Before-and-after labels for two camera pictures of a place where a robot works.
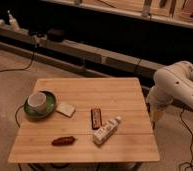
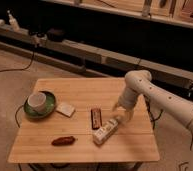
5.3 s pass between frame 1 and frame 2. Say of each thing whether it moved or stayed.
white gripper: moved
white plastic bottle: stayed
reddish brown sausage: stayed
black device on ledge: stayed
